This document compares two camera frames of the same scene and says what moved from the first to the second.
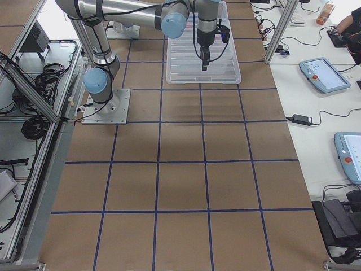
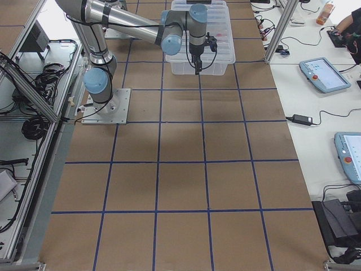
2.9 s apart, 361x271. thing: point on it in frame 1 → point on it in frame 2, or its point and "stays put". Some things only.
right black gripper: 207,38 → 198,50
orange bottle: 328,8 stays put
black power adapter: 300,119 stays put
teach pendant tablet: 324,75 stays put
